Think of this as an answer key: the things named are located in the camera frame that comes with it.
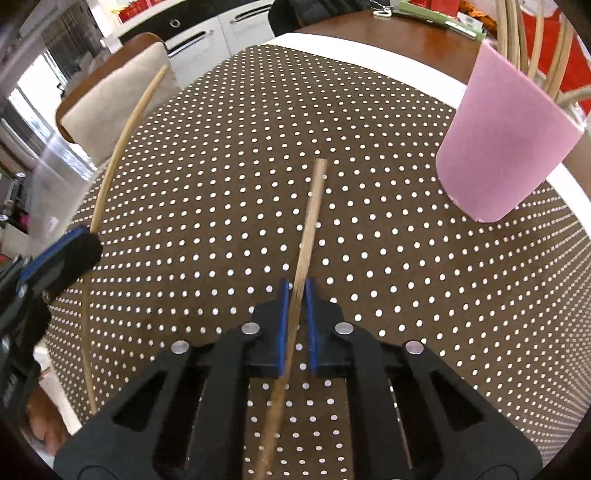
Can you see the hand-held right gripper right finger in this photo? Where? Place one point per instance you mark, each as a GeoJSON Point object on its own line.
{"type": "Point", "coordinates": [311, 327]}

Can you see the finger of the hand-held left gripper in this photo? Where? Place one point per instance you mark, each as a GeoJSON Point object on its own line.
{"type": "Point", "coordinates": [46, 258]}
{"type": "Point", "coordinates": [78, 258]}

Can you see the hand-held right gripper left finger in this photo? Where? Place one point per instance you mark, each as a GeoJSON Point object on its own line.
{"type": "Point", "coordinates": [284, 327]}

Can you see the light wooden chopstick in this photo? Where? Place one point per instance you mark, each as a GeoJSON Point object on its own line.
{"type": "Point", "coordinates": [124, 134]}
{"type": "Point", "coordinates": [309, 230]}

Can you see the pink cup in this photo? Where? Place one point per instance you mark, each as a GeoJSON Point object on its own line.
{"type": "Point", "coordinates": [498, 138]}

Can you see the bunch of wooden chopsticks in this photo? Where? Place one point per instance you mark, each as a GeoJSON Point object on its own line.
{"type": "Point", "coordinates": [503, 27]}

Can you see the person's left hand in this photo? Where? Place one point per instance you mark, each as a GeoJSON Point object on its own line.
{"type": "Point", "coordinates": [44, 420]}

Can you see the clear plastic sheet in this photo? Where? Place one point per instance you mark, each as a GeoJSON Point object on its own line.
{"type": "Point", "coordinates": [60, 184]}

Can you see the beige chair cushion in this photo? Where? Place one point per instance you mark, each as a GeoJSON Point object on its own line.
{"type": "Point", "coordinates": [111, 101]}

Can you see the brown polka dot tablecloth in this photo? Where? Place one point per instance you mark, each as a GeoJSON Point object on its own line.
{"type": "Point", "coordinates": [231, 161]}

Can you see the wooden chair with cushion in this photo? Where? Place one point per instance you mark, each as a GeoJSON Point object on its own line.
{"type": "Point", "coordinates": [124, 46]}

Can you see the red box with gold print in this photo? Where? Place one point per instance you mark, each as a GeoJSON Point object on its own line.
{"type": "Point", "coordinates": [138, 9]}

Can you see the white and black sideboard cabinet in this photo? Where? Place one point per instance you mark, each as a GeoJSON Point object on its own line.
{"type": "Point", "coordinates": [203, 27]}

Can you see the green tray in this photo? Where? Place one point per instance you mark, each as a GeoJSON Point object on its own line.
{"type": "Point", "coordinates": [438, 21]}

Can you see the tall red box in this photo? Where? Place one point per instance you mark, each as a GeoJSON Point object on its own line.
{"type": "Point", "coordinates": [443, 4]}

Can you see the orange snack packet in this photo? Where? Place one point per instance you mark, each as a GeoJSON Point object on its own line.
{"type": "Point", "coordinates": [473, 9]}

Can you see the red gift bag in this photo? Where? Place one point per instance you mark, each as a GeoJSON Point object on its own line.
{"type": "Point", "coordinates": [579, 60]}

